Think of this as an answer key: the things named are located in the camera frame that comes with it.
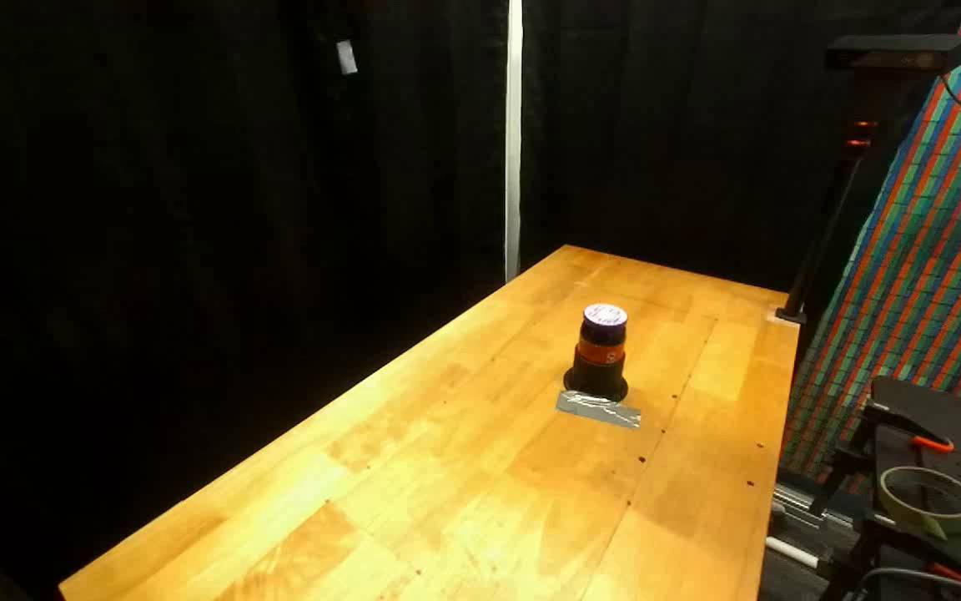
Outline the red black cylindrical object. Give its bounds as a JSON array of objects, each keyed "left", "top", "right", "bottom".
[{"left": 561, "top": 302, "right": 636, "bottom": 403}]

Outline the colourful patterned board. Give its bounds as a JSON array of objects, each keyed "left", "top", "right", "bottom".
[{"left": 780, "top": 0, "right": 961, "bottom": 483}]

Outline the black metal plate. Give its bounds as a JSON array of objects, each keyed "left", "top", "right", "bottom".
[{"left": 864, "top": 374, "right": 961, "bottom": 575}]

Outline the black tripod stand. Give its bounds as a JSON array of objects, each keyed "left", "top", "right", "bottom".
[{"left": 779, "top": 30, "right": 961, "bottom": 326}]

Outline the greenish tape roll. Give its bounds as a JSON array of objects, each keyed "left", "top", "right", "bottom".
[{"left": 874, "top": 462, "right": 961, "bottom": 545}]

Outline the small white tag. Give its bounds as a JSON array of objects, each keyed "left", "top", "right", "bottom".
[{"left": 333, "top": 37, "right": 365, "bottom": 79}]

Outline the orange handled black clamp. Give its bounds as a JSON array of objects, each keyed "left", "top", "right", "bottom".
[{"left": 810, "top": 401, "right": 961, "bottom": 516}]

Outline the white vertical pole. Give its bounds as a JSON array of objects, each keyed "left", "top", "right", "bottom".
[{"left": 502, "top": 0, "right": 528, "bottom": 285}]

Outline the black curtain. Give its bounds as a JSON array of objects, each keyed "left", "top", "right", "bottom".
[{"left": 0, "top": 0, "right": 961, "bottom": 601}]

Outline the aluminium rail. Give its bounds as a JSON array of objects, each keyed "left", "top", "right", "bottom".
[{"left": 766, "top": 473, "right": 842, "bottom": 575}]

